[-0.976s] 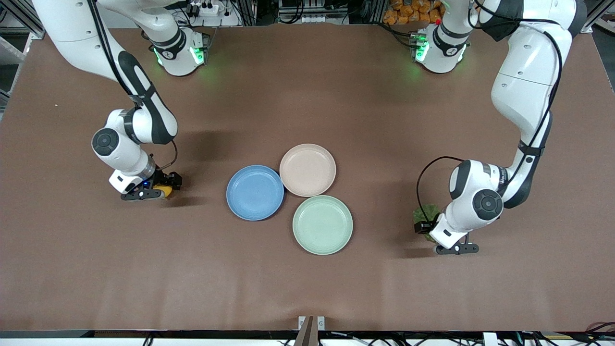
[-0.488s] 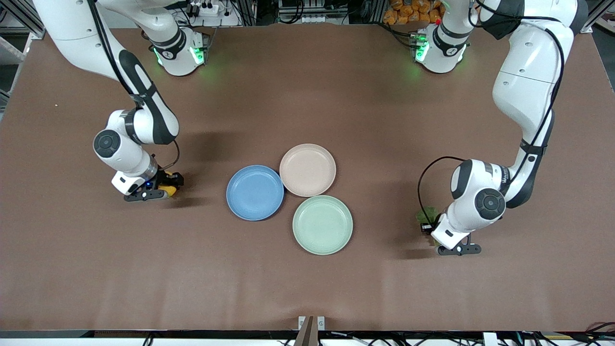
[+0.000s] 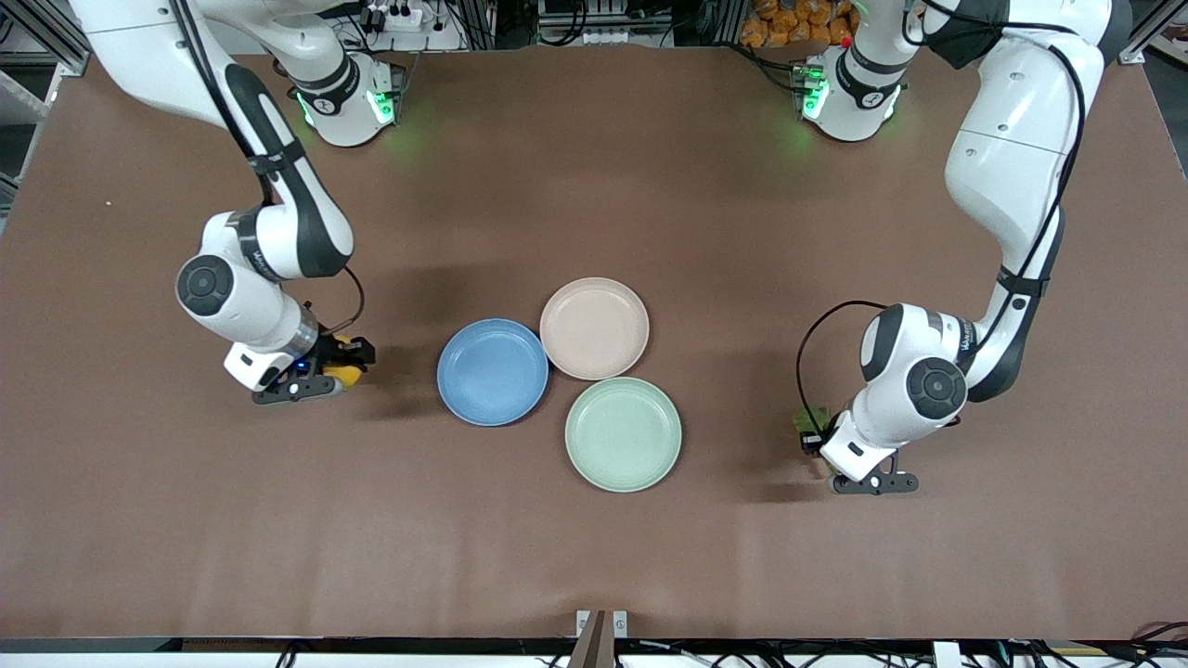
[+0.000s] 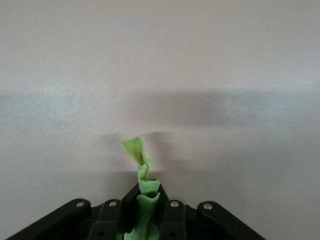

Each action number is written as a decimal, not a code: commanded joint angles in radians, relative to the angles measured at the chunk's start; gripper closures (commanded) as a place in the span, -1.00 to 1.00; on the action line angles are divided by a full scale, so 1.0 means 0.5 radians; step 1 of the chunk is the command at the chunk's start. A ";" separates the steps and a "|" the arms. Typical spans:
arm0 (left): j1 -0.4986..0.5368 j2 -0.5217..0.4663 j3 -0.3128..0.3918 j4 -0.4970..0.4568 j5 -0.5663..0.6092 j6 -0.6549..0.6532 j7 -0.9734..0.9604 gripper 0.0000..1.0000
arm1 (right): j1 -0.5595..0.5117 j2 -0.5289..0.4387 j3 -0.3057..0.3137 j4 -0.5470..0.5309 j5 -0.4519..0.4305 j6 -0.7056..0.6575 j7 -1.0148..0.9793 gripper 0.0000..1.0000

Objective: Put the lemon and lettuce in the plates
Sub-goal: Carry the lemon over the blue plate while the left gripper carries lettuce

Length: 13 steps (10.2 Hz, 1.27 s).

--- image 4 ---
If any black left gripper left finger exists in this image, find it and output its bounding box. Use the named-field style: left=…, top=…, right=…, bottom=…
left=6, top=182, right=140, bottom=240

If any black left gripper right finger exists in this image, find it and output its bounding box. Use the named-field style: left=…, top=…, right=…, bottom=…
left=154, top=178, right=266, bottom=240

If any green lettuce leaf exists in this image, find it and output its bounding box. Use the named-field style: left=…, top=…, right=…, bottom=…
left=120, top=136, right=161, bottom=240

